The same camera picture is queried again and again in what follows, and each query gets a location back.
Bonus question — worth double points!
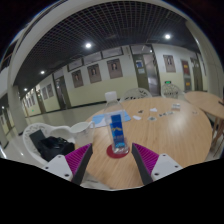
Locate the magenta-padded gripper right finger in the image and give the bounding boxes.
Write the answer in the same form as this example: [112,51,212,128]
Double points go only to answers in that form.
[131,142,184,186]

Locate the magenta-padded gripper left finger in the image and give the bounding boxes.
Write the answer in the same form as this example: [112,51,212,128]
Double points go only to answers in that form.
[42,143,94,186]

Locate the clear blue-labelled water bottle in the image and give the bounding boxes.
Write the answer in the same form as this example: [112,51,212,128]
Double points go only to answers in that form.
[103,90,131,156]

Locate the clear glass cup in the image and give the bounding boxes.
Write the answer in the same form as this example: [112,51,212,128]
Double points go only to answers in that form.
[68,120,96,150]

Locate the black bag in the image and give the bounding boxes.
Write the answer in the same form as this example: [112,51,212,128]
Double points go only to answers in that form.
[28,129,76,163]

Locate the flat round red coaster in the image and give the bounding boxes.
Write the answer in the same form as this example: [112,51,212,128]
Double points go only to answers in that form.
[106,143,131,160]

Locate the light blue paper sheet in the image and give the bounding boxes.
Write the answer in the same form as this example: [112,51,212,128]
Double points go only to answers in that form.
[91,109,132,128]

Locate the white plastic lattice chair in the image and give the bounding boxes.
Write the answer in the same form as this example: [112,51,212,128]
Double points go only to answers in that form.
[160,82,186,101]
[121,87,153,103]
[22,122,77,166]

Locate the small white box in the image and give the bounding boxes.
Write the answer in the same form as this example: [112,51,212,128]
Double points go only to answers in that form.
[170,102,182,111]

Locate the round wooden side table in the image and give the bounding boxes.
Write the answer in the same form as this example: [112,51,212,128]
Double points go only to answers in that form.
[183,90,224,158]

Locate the grey metal double door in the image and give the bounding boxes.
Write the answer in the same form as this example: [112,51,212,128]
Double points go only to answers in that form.
[130,44,162,98]

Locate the round ceiling lights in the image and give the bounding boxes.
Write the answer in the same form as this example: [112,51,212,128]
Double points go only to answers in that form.
[22,32,173,93]

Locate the framed wall pictures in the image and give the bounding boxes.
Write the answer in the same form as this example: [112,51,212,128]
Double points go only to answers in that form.
[23,46,193,109]

